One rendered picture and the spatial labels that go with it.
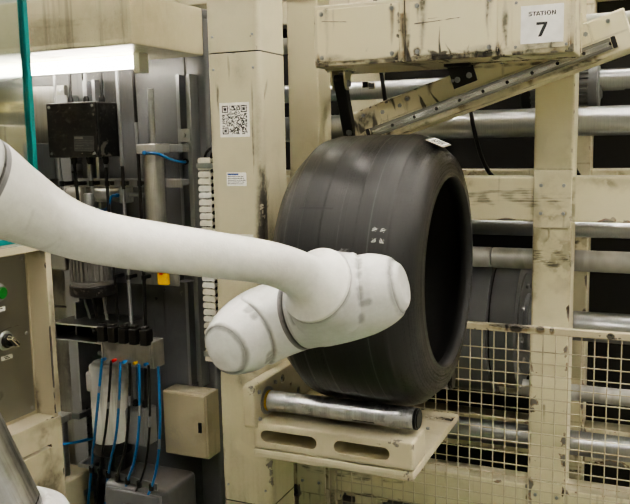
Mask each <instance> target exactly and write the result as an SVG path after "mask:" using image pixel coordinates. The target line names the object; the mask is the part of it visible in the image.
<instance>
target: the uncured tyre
mask: <svg viewBox="0 0 630 504"><path fill-rule="evenodd" d="M429 138H431V137H427V136H423V135H419V134H404V135H361V136H341V137H338V138H335V139H331V140H328V141H326V142H323V143H322V144H320V145H319V146H318V147H317V148H315V149H314V151H313V152H312V153H311V154H310V155H309V156H308V157H307V158H306V160H305V161H304V162H303V163H302V164H301V165H300V166H299V168H298V169H297V170H296V172H295V173H294V175H293V176H292V178H291V180H290V182H289V184H288V186H287V189H286V191H285V194H284V196H283V199H282V202H281V205H280V209H279V212H278V217H277V221H276V226H275V231H274V238H273V242H277V243H281V244H285V245H288V246H291V247H294V248H297V249H300V250H302V251H305V252H309V251H311V250H314V249H318V248H328V249H332V250H334V251H339V250H340V249H349V253H351V252H353V253H356V254H357V255H361V254H366V253H374V254H381V255H385V256H389V257H392V258H393V259H394V260H395V261H396V262H398V263H400V264H401V266H402V267H403V268H404V270H405V272H406V275H407V278H408V282H409V286H410V304H409V306H408V308H407V309H406V311H405V314H404V316H403V317H402V318H400V319H399V320H398V321H397V322H396V323H395V324H393V325H392V326H390V327H388V328H387V329H385V330H383V331H381V332H379V333H376V334H374V335H371V336H368V337H365V338H362V339H359V340H355V343H344V344H339V345H334V346H329V347H317V348H312V349H308V350H305V351H301V352H299V353H296V354H293V355H291V356H288V357H287V359H288V360H289V362H290V363H291V365H292V366H293V367H294V369H295V370H296V372H297V373H298V374H299V376H300V377H301V379H302V380H303V381H304V382H305V384H306V385H307V386H308V387H310V388H311V389H313V390H314V391H317V392H319V393H321V394H323V395H326V396H328V397H333V398H341V399H349V400H358V401H366V402H374V403H383V404H391V405H399V406H411V405H417V404H422V403H425V402H426V401H428V400H429V399H430V398H431V397H433V396H434V395H435V394H436V393H438V392H439V391H440V390H441V389H443V388H444V387H445V386H446V385H447V384H448V382H449V381H450V379H451V377H452V376H453V374H454V371H455V369H456V366H457V364H458V361H459V358H460V354H461V351H462V347H463V343H464V338H465V333H466V328H467V322H468V315H469V308H470V299H471V288H472V270H473V234H472V218H471V208H470V201H469V195H468V189H467V185H466V181H465V177H464V174H463V171H462V168H461V166H460V164H459V162H458V160H457V159H456V158H455V157H454V156H453V155H452V154H451V153H450V152H449V151H448V150H447V149H446V148H445V147H441V146H438V145H436V144H433V143H431V142H429V141H426V139H429ZM300 207H330V208H333V209H299V208H300ZM371 224H374V225H384V226H388V229H387V237H386V246H385V247H384V246H369V239H370V231H371Z"/></svg>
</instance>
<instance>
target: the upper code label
mask: <svg viewBox="0 0 630 504"><path fill-rule="evenodd" d="M219 112H220V137H250V115H249V102H234V103H219Z"/></svg>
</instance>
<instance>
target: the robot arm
mask: <svg viewBox="0 0 630 504"><path fill-rule="evenodd" d="M0 239H1V240H5V241H8V242H12V243H16V244H20V245H23V246H27V247H30V248H34V249H37V250H40V251H44V252H47V253H51V254H54V255H58V256H62V257H65V258H69V259H73V260H78V261H82V262H87V263H91V264H97V265H102V266H108V267H115V268H122V269H130V270H139V271H149V272H158V273H168V274H178V275H187V276H197V277H206V278H216V279H226V280H235V281H244V282H251V283H257V284H262V285H259V286H257V287H254V288H251V289H249V290H247V291H245V292H243V293H241V294H239V295H238V296H236V297H235V298H233V299H232V300H231V301H229V302H228V303H227V304H226V305H224V306H223V307H222V308H221V309H220V310H219V311H218V313H217V314H216V315H215V316H214V318H213V319H212V320H211V322H210V324H209V326H208V328H207V330H206V333H205V336H204V342H205V345H206V349H207V351H208V354H209V356H210V358H211V360H212V361H213V363H214V365H215V366H216V367H217V368H218V369H219V370H221V371H222V372H224V373H227V374H230V375H240V374H246V373H250V372H254V371H257V370H259V369H262V368H263V367H264V366H266V365H267V364H269V365H272V364H274V363H276V362H278V361H280V360H282V359H284V358H286V357H288V356H291V355H293V354H296V353H299V352H301V351H305V350H308V349H312V348H317V347H329V346H334V345H339V344H344V343H348V342H352V341H355V340H359V339H362V338H365V337H368V336H371V335H374V334H376V333H379V332H381V331H383V330H385V329H387V328H388V327H390V326H392V325H393V324H395V323H396V322H397V321H398V320H399V319H400V318H402V317H403V316H404V314H405V311H406V309H407V308H408V306H409V304H410V286H409V282H408V278H407V275H406V272H405V270H404V268H403V267H402V266H401V264H400V263H398V262H396V261H395V260H394V259H393V258H392V257H389V256H385V255H381V254H374V253H366V254H361V255H357V254H356V253H353V252H351V253H349V249H340V250H339V251H334V250H332V249H328V248H318V249H314V250H311V251H309V252H305V251H302V250H300V249H297V248H294V247H291V246H288V245H285V244H281V243H277V242H273V241H268V240H263V239H258V238H252V237H246V236H241V235H235V234H229V233H223V232H217V231H211V230H205V229H199V228H192V227H186V226H180V225H174V224H168V223H162V222H156V221H150V220H145V219H139V218H133V217H128V216H123V215H118V214H114V213H110V212H106V211H103V210H100V209H97V208H94V207H91V206H89V205H86V204H84V203H82V202H80V201H78V200H76V199H75V198H73V197H71V196H69V195H68V194H66V193H65V192H64V191H62V190H61V189H60V188H58V187H57V186H56V185H55V184H53V183H52V182H51V181H50V180H49V179H47V178H46V177H45V176H44V175H42V174H41V173H40V172H39V171H38V170H36V169H35V168H34V167H33V166H32V165H31V164H29V163H28V162H27V161H26V160H25V159H24V158H23V157H22V156H20V155H19V154H18V153H17V152H16V151H15V150H14V149H13V148H12V147H10V146H9V145H8V144H7V143H5V142H4V141H2V140H1V139H0ZM0 504H70V503H69V502H68V500H67V499H66V498H65V496H64V495H63V494H61V493H60V492H58V491H55V490H52V489H49V488H45V487H40V486H36V484H35V482H34V480H33V478H32V476H31V474H30V472H29V470H28V468H27V466H26V464H25V462H24V460H23V458H22V456H21V454H20V452H19V450H18V448H17V446H16V443H15V441H14V439H13V437H12V435H11V433H10V431H9V429H8V427H7V425H6V423H5V421H4V419H3V417H2V415H1V413H0Z"/></svg>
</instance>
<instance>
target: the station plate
mask: <svg viewBox="0 0 630 504"><path fill-rule="evenodd" d="M563 38H564V3H554V4H543V5H531V6H521V35H520V44H533V43H548V42H563Z"/></svg>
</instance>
